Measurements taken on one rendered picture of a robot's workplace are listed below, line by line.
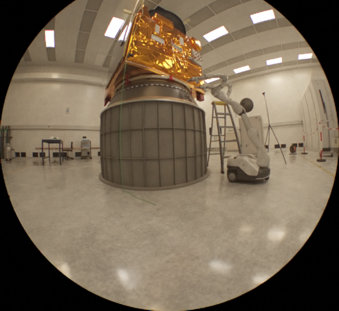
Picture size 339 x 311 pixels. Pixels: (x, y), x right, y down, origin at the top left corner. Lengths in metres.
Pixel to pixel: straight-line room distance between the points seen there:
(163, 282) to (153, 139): 1.41
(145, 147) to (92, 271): 1.36
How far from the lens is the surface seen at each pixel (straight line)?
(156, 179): 1.56
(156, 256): 0.69
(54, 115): 7.26
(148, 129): 1.53
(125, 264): 0.68
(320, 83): 6.37
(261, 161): 1.75
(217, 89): 1.92
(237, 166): 1.68
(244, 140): 4.79
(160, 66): 2.17
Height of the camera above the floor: 0.54
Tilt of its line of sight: 2 degrees up
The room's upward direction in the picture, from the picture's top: 2 degrees counter-clockwise
